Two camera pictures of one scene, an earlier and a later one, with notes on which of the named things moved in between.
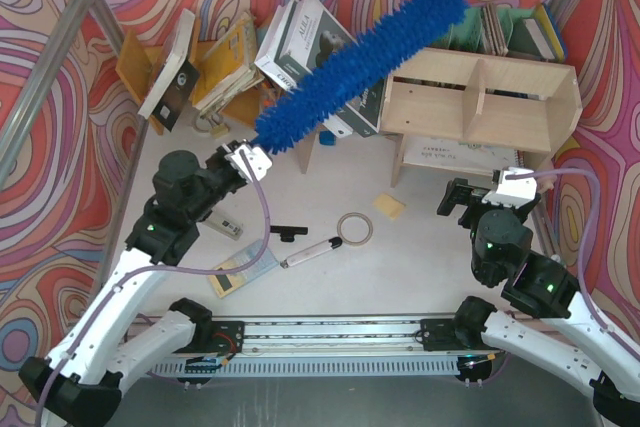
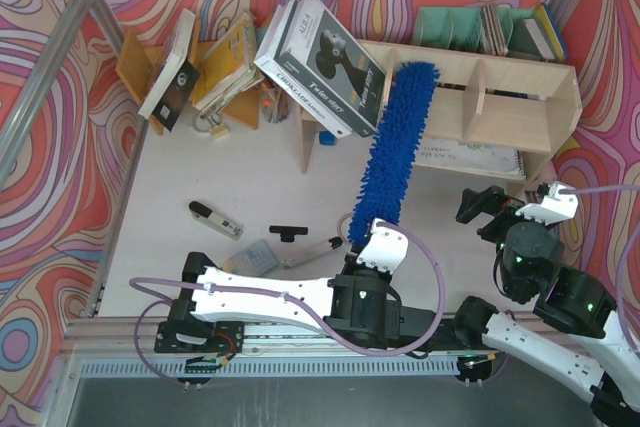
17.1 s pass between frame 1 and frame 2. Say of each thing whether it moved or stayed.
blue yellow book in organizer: stayed
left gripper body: moved
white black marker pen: stayed
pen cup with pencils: stayed
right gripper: moved
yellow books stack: stayed
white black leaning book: stayed
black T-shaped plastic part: stayed
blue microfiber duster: moved
